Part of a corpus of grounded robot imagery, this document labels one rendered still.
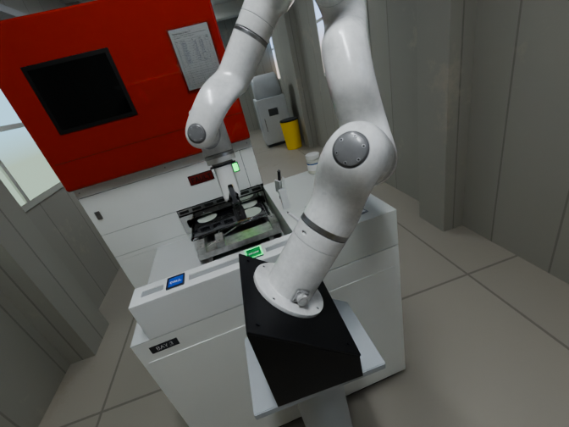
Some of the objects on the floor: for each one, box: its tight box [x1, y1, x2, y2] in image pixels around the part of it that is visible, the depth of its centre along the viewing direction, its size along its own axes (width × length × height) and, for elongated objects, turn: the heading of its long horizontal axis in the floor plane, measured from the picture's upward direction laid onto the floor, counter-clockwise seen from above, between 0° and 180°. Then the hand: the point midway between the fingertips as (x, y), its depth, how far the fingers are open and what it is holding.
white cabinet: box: [131, 231, 406, 427], centre depth 140 cm, size 64×96×82 cm, turn 130°
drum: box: [279, 117, 302, 150], centre depth 561 cm, size 36×37×57 cm
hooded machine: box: [251, 72, 290, 147], centre depth 620 cm, size 74×66×145 cm
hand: (240, 213), depth 85 cm, fingers closed
